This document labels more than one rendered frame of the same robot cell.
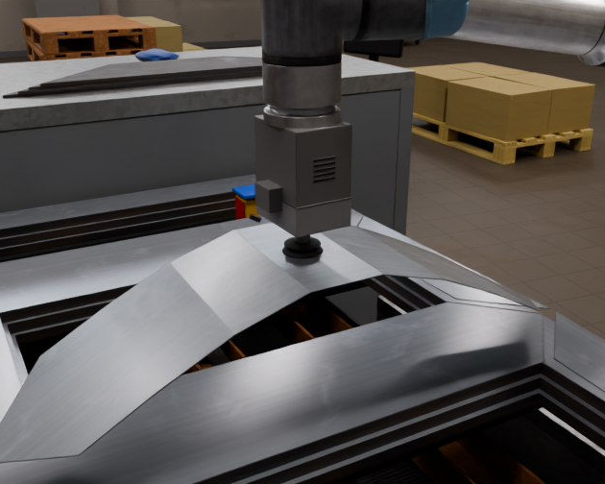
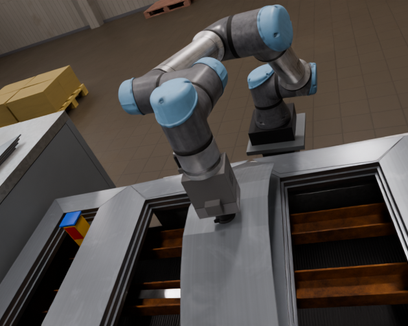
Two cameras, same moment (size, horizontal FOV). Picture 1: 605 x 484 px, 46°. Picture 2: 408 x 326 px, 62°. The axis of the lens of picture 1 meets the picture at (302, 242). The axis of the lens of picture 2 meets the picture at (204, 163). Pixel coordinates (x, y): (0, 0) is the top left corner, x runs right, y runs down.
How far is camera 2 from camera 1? 0.49 m
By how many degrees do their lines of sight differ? 37
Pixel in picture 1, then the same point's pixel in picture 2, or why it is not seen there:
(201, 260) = (195, 259)
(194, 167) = (17, 235)
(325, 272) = (252, 214)
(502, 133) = (52, 108)
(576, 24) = (212, 54)
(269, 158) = (203, 193)
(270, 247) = (213, 226)
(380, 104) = (63, 135)
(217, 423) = not seen: hidden behind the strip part
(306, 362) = not seen: hidden behind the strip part
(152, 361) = (252, 312)
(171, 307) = (219, 287)
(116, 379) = not seen: outside the picture
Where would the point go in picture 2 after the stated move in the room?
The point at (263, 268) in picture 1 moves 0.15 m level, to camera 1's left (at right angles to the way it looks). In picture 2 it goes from (230, 235) to (186, 301)
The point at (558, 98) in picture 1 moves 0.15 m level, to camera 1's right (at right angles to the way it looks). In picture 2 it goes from (61, 79) to (69, 74)
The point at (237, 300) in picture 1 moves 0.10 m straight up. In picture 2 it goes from (245, 255) to (230, 220)
